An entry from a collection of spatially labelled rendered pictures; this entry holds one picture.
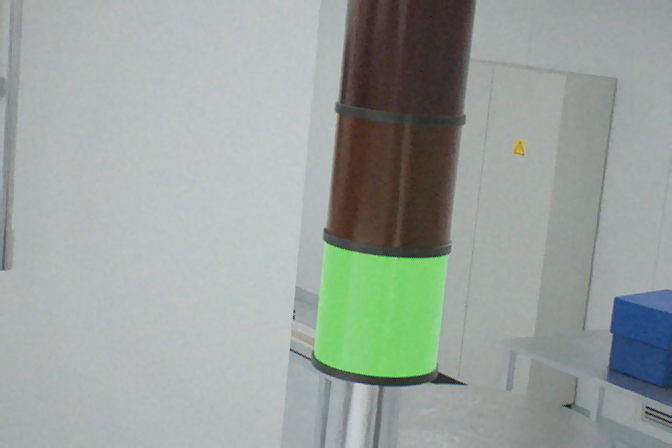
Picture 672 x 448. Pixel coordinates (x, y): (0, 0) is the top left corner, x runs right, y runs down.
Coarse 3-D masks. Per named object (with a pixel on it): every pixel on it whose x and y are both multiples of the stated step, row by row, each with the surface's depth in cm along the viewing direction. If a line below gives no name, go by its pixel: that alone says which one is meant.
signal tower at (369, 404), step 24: (384, 120) 47; (408, 120) 47; (432, 120) 47; (456, 120) 48; (336, 240) 49; (312, 360) 51; (360, 384) 50; (384, 384) 49; (408, 384) 49; (360, 408) 50; (384, 408) 50; (360, 432) 50; (384, 432) 51
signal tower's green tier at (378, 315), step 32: (352, 256) 48; (384, 256) 48; (448, 256) 50; (352, 288) 49; (384, 288) 48; (416, 288) 48; (320, 320) 50; (352, 320) 49; (384, 320) 48; (416, 320) 49; (320, 352) 50; (352, 352) 49; (384, 352) 49; (416, 352) 49
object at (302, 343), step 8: (296, 328) 540; (304, 328) 545; (296, 336) 543; (304, 336) 534; (312, 336) 530; (296, 344) 535; (304, 344) 530; (312, 344) 532; (296, 352) 535; (304, 352) 530; (296, 360) 535; (304, 360) 530; (312, 368) 525; (328, 376) 516
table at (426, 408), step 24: (432, 384) 491; (456, 384) 494; (408, 408) 460; (432, 408) 462; (456, 408) 465; (480, 408) 468; (504, 408) 471; (528, 408) 473; (552, 408) 476; (408, 432) 434; (432, 432) 436; (456, 432) 439; (480, 432) 441; (504, 432) 444; (528, 432) 446; (552, 432) 448; (576, 432) 451; (600, 432) 454
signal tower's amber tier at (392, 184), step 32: (352, 128) 48; (384, 128) 47; (416, 128) 47; (448, 128) 48; (352, 160) 48; (384, 160) 47; (416, 160) 47; (448, 160) 48; (352, 192) 48; (384, 192) 48; (416, 192) 48; (448, 192) 49; (352, 224) 48; (384, 224) 48; (416, 224) 48; (448, 224) 49
